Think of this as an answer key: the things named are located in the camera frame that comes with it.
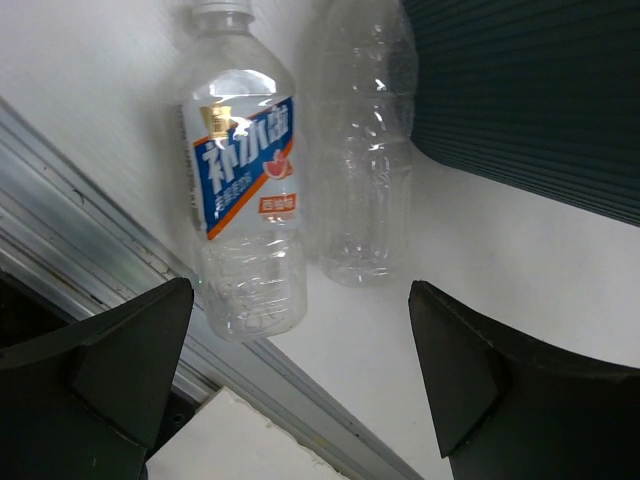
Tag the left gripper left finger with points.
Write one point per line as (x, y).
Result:
(92, 398)

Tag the white blue label bottle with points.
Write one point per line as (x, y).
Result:
(235, 104)

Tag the clear unlabelled plastic bottle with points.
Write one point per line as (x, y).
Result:
(360, 81)

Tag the aluminium table front rail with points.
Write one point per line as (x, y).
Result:
(65, 239)

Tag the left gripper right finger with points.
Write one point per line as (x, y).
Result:
(506, 405)

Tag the dark green plastic bin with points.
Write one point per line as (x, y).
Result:
(542, 96)

